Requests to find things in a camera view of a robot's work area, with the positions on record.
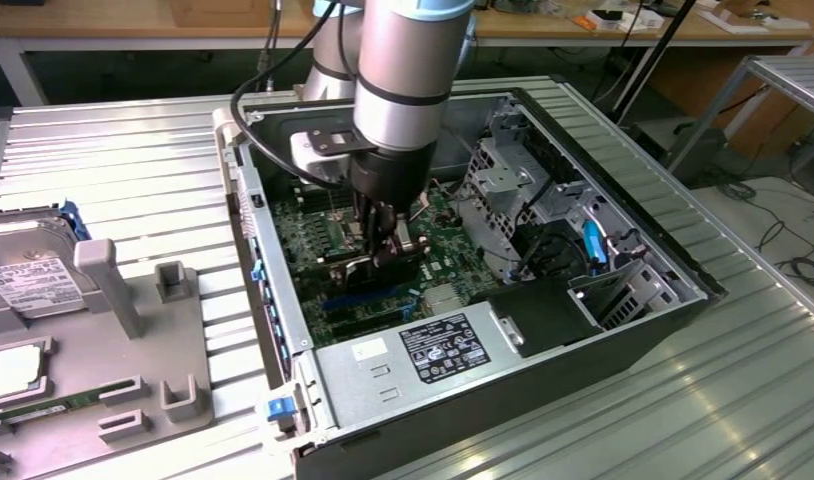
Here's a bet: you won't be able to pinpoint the blue case latch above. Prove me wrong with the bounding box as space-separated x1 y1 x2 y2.
260 397 296 424

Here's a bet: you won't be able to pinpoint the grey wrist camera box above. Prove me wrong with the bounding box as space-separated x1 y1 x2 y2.
288 128 376 190

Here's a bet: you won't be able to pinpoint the perforated metal drive cage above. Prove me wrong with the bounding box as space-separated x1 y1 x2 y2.
460 135 585 254

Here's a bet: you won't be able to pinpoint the blue disk caddy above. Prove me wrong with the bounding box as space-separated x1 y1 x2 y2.
45 198 92 242

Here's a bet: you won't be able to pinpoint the blue expansion slot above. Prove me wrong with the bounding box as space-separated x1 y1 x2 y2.
321 287 412 312

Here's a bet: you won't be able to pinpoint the black camera cable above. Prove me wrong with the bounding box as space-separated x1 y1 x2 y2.
229 0 355 190

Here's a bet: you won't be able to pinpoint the black plastic shroud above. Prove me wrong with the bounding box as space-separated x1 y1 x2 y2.
469 277 608 359

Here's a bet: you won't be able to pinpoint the wooden desk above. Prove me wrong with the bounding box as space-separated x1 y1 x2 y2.
0 0 814 54

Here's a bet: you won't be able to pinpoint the black power wire bundle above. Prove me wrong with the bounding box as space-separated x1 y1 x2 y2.
509 222 595 282

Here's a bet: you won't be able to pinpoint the white paper stack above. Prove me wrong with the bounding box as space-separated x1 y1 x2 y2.
696 8 774 36

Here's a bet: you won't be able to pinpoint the Nvidia graphics card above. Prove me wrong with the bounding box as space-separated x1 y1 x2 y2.
312 249 423 304

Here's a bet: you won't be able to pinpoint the metal frame table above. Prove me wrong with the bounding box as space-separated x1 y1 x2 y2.
664 53 814 174

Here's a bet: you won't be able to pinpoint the black tangled cables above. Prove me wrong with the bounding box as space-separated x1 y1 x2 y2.
716 179 814 290

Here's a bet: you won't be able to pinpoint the grey power supply unit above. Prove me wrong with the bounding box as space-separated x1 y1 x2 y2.
311 298 515 431

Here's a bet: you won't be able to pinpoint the green RAM stick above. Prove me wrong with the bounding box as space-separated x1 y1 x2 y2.
0 387 108 429

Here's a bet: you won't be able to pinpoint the open black PC case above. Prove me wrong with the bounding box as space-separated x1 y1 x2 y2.
209 74 727 480

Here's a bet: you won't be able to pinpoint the silver CPU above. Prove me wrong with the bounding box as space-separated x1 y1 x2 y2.
0 345 46 402

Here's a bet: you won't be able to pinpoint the short black expansion slot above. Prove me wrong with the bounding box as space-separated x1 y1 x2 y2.
332 320 412 342
324 308 407 329

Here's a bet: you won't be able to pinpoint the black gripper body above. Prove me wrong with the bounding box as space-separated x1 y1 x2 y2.
345 141 440 212

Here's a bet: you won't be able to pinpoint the small silver chipset heatsink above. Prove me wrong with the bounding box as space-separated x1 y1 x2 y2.
423 285 465 309

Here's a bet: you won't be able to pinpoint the metal disk bay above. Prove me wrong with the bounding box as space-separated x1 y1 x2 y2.
565 257 688 332

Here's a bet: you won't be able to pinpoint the hanging cable with plug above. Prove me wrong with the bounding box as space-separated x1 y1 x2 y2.
257 0 287 93

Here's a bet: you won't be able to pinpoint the orange and white box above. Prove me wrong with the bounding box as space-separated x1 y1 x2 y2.
572 7 668 34

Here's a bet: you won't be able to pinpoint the silver hard disk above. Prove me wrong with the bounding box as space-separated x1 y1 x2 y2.
0 207 88 321

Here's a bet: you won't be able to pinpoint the grey parts rack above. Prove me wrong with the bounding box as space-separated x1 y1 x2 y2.
0 238 220 480

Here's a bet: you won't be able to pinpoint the green motherboard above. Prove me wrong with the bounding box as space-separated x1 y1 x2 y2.
269 172 512 349

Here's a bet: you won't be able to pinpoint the black tripod pole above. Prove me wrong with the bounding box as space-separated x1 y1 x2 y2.
608 0 694 119

